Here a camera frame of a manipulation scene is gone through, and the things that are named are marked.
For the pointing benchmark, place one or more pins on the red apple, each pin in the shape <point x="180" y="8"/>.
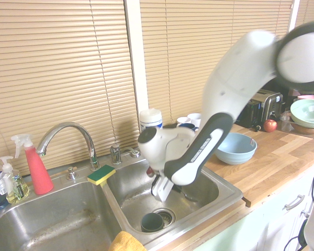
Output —
<point x="270" y="125"/>

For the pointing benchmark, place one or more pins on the light green cabinet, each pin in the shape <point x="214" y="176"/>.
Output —
<point x="264" y="222"/>

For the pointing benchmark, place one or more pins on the light blue bowl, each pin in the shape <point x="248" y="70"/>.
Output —
<point x="235" y="153"/>

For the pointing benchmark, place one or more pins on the red spray bottle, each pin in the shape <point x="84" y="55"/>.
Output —
<point x="39" y="172"/>

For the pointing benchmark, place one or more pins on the white wipes canister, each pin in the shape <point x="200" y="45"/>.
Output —
<point x="151" y="117"/>

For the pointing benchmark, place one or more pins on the stainless steel double sink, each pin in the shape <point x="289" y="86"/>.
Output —
<point x="68" y="209"/>

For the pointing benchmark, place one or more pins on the grey blue cup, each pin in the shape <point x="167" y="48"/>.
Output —
<point x="151" y="222"/>

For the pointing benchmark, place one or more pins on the light green bowl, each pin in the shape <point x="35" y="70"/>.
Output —
<point x="307" y="112"/>

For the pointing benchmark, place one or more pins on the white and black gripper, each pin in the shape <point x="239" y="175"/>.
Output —
<point x="165" y="191"/>

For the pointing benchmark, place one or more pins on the chrome sink knob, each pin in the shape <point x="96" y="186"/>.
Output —
<point x="71" y="173"/>

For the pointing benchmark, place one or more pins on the clear yellow soap dispenser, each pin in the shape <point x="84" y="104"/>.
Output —
<point x="15" y="188"/>

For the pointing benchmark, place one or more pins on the clear plastic container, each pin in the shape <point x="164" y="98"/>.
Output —
<point x="286" y="123"/>

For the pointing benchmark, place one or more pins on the pink bowl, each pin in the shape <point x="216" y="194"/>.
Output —
<point x="311" y="97"/>

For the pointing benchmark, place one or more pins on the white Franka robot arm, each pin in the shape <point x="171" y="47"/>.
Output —
<point x="230" y="78"/>

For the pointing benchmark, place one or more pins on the chrome gooseneck faucet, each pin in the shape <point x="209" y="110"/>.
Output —
<point x="87" y="138"/>

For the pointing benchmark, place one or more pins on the narrow beige window blind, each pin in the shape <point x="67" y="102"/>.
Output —
<point x="308" y="10"/>

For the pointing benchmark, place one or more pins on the silver black toaster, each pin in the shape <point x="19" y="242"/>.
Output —
<point x="267" y="104"/>

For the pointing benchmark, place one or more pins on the wide beige window blind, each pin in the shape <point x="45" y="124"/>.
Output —
<point x="55" y="65"/>
<point x="188" y="52"/>

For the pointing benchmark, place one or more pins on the brown wooden bowl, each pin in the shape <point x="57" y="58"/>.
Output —
<point x="306" y="130"/>

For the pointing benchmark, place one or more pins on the yellow green sponge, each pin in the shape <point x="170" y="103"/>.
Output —
<point x="101" y="174"/>

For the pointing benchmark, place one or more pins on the orange cloth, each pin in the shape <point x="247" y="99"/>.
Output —
<point x="125" y="241"/>

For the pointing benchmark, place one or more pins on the metal sink drain strainer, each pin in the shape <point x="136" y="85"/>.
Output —
<point x="168" y="215"/>

